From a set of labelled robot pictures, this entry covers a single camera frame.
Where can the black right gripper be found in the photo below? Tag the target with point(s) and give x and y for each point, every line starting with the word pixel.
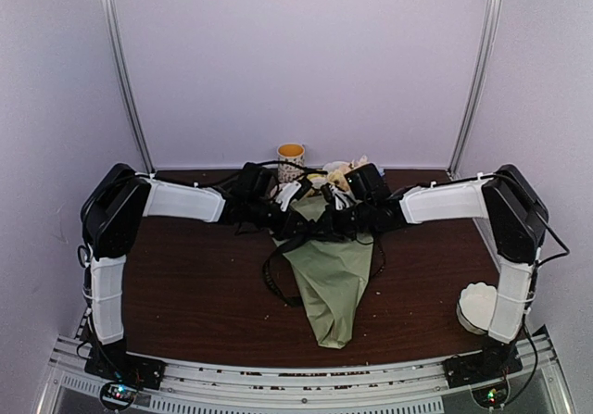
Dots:
pixel 331 222

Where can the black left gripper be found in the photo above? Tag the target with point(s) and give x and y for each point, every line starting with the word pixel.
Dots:
pixel 292 220

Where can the cream fake flower bunch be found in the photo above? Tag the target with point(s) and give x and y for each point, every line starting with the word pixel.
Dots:
pixel 336 178

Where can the white round bowl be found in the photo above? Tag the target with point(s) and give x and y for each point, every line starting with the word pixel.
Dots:
pixel 336 165

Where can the pink fake flower stem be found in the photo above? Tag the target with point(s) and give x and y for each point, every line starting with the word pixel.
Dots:
pixel 358 163

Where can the black printed ribbon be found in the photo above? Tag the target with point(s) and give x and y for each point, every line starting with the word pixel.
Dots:
pixel 282 273

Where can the green wrapping paper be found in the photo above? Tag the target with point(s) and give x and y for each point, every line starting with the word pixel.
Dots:
pixel 331 276

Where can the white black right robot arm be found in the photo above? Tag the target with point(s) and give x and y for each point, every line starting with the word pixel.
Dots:
pixel 519 222

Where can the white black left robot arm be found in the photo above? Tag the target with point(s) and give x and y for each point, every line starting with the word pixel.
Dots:
pixel 112 215

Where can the patterned cup yellow inside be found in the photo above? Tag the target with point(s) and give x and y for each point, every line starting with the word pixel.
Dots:
pixel 291 159

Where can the white scalloped bowl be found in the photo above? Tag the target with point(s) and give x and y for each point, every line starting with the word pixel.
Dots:
pixel 475 307

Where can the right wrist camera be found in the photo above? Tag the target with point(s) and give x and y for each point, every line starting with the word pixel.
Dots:
pixel 367 185

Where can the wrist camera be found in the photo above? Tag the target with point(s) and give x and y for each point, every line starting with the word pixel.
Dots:
pixel 288 192
pixel 367 185

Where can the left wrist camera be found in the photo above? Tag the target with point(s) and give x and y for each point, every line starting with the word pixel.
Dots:
pixel 288 192

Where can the aluminium front rail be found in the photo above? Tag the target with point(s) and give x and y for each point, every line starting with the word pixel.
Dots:
pixel 419 386

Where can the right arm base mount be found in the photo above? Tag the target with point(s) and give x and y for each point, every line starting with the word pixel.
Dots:
pixel 485 373

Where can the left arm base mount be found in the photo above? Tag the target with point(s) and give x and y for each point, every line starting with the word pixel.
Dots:
pixel 125 375

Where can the left aluminium frame post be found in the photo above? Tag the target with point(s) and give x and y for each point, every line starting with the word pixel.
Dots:
pixel 124 80

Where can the aluminium frame post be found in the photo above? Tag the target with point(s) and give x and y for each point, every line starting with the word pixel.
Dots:
pixel 485 48
pixel 124 80

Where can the right aluminium frame post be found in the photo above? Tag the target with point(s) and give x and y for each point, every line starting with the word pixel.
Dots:
pixel 485 48

